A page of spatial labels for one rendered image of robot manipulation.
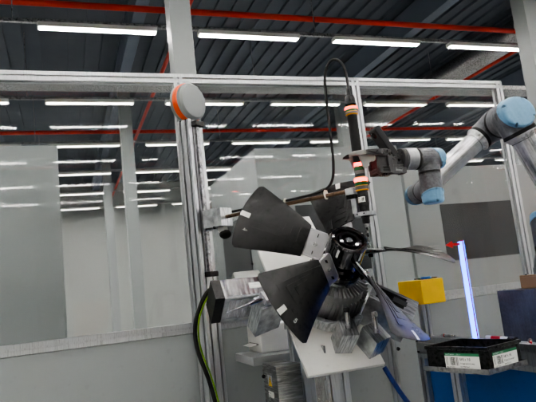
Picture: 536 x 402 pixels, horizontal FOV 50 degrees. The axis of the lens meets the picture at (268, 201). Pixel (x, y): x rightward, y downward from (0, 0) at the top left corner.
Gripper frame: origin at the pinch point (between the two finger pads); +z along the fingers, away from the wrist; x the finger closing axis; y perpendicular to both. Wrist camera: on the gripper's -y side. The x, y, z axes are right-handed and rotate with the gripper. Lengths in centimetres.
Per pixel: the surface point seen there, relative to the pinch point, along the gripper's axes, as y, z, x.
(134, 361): 63, 66, 70
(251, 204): 13.1, 31.2, 11.6
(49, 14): -443, 94, 790
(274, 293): 42, 35, -13
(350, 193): 12.6, 0.3, 1.9
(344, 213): 18.2, 0.0, 8.1
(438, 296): 50, -41, 21
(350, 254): 32.7, 8.3, -8.5
